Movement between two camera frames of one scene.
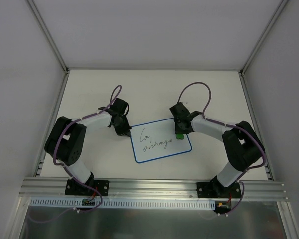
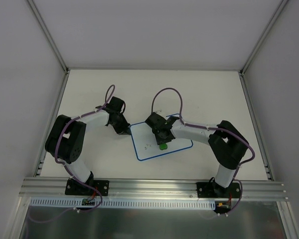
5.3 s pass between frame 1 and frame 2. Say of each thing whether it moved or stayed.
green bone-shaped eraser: moved
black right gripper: moved
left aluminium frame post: stayed
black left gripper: stayed
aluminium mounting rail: stayed
